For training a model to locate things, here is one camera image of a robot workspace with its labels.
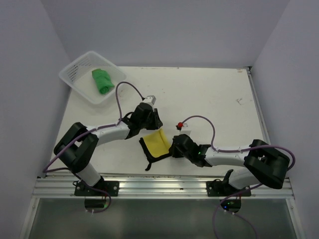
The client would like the yellow microfiber towel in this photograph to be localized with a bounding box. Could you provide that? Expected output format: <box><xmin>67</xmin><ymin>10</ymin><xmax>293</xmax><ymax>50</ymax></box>
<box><xmin>139</xmin><ymin>128</ymin><xmax>171</xmax><ymax>171</ymax></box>

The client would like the green microfiber towel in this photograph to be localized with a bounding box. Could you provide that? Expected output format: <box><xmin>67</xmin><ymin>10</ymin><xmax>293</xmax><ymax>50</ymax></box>
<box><xmin>92</xmin><ymin>69</ymin><xmax>115</xmax><ymax>95</ymax></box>

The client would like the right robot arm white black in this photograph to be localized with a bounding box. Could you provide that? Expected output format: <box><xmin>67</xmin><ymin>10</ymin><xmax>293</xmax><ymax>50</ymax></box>
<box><xmin>169</xmin><ymin>134</ymin><xmax>295</xmax><ymax>196</ymax></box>

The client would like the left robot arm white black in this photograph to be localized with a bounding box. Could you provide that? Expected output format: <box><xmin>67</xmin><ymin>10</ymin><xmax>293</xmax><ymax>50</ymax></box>
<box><xmin>53</xmin><ymin>102</ymin><xmax>162</xmax><ymax>196</ymax></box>

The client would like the white plastic basket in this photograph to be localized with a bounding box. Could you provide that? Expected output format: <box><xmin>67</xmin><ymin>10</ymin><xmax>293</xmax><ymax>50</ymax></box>
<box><xmin>59</xmin><ymin>51</ymin><xmax>127</xmax><ymax>105</ymax></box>

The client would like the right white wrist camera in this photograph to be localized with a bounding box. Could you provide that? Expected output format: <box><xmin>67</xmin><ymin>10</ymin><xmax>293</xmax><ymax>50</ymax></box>
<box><xmin>176</xmin><ymin>122</ymin><xmax>191</xmax><ymax>136</ymax></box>

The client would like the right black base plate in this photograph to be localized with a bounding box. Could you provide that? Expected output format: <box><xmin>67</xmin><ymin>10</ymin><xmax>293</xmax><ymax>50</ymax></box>
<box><xmin>206</xmin><ymin>179</ymin><xmax>251</xmax><ymax>197</ymax></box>

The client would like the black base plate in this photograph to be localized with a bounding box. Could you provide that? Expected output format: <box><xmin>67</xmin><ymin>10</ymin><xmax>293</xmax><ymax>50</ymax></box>
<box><xmin>206</xmin><ymin>179</ymin><xmax>251</xmax><ymax>197</ymax></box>
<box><xmin>73</xmin><ymin>181</ymin><xmax>120</xmax><ymax>197</ymax></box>

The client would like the aluminium mounting rail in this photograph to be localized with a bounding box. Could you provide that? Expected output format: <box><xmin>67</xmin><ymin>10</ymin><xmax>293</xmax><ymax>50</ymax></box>
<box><xmin>33</xmin><ymin>174</ymin><xmax>296</xmax><ymax>199</ymax></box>

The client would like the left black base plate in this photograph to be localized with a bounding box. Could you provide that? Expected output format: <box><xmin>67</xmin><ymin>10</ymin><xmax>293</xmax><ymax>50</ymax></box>
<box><xmin>73</xmin><ymin>181</ymin><xmax>120</xmax><ymax>197</ymax></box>

